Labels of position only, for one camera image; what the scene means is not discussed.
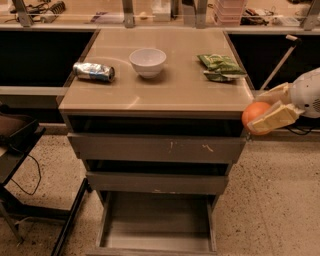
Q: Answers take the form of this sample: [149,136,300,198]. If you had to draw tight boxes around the middle grey drawer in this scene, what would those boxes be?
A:
[86,172,228,195]

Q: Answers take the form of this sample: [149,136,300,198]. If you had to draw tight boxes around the crushed silver blue can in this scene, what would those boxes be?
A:
[73,62,115,82]

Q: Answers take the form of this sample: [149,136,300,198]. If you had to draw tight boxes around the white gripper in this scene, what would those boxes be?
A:
[248,68,320,134]

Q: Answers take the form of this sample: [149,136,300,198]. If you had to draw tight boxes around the pink stacked trays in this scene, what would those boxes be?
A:
[212,0,247,26]

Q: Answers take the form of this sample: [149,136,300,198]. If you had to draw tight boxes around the black cable on floor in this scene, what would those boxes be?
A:
[9,153,42,197]

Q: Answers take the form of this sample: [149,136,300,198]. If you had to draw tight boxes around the orange fruit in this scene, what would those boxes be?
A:
[242,102,271,135]

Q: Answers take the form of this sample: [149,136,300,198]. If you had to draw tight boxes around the grey drawer cabinet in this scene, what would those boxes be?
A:
[57,27,261,256]

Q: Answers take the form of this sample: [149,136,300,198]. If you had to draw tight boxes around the top grey drawer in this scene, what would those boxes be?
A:
[68,133,245,163]

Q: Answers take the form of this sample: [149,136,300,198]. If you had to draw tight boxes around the green snack bag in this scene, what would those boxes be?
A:
[198,54,247,82]

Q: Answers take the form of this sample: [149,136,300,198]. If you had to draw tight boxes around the white stick with handle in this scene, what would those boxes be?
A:
[260,34,302,91]

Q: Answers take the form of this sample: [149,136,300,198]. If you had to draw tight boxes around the white ceramic bowl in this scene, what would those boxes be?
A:
[129,48,167,78]

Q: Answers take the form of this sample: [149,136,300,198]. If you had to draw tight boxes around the bottom open grey drawer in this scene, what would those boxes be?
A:
[86,192,217,256]

